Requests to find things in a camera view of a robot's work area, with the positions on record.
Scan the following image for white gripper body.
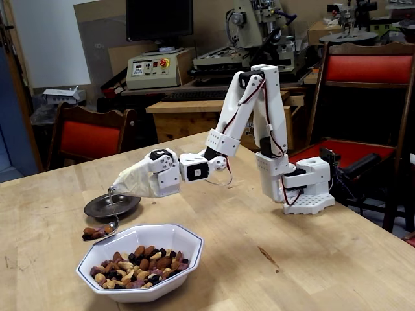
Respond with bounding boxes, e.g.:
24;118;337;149
142;148;182;198

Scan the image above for white octagonal bowl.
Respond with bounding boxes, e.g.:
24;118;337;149
75;223;204;304

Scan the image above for bent metal spoon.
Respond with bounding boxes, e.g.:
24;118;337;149
82;186;120;241

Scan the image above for scooped nuts and raisins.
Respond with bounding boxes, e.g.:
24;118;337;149
82;225;114;241

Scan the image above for beige masking tape wrap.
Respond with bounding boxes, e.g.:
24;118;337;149
113;157;160;198

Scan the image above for wooden workbench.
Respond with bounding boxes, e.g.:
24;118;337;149
145;89;294;153

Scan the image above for small dark metal plate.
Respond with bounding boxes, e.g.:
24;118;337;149
84;193;142;224

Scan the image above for mixed nuts and raisins pile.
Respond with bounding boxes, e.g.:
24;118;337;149
89;245;190;290

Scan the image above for small wooden chair red cushion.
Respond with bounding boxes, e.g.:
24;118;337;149
45;101;139;172

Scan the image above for black keyboard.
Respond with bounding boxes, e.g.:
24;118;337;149
161;89;230;103

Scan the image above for dark machine bench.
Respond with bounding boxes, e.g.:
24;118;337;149
120;77;312;97

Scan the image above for beige control box red button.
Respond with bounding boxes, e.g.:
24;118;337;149
125;48;193;91

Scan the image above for red and black case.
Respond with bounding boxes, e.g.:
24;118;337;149
99;69;128;98

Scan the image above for small white paper box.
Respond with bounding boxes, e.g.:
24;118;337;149
43;86;86;106

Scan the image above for grey transparent sheet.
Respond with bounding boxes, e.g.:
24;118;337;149
73;0;128;108

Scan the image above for black computer monitor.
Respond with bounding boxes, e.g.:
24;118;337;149
125;0;195;56

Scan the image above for dark controller circuit board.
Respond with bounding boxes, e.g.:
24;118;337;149
319;147;342;169

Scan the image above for blue door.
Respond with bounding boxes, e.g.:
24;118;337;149
0;48;38;184

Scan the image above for beige milling machine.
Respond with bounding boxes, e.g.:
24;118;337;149
189;0;309;86

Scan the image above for white board panel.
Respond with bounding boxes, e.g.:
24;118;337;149
11;0;92;89

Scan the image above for brown cardboard box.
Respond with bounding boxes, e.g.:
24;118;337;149
306;19;345;46

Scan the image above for tall wooden chair red cushion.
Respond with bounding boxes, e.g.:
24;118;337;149
285;41;415;233

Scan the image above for round black turntable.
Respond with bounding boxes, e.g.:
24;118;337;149
319;30;379;45

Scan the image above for black device with white parts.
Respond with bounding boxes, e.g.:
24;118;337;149
326;0;379;33

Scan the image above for red object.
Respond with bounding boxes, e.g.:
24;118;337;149
401;230;415;249

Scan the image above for green box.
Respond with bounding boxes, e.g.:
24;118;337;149
377;22;405;43

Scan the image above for red black wrist cable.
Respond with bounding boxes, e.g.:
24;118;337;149
207;155;234;189

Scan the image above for red black base cable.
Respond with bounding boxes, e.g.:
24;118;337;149
279;174;305;207

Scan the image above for black cylindrical clamp handle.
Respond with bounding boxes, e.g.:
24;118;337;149
337;153;381;181

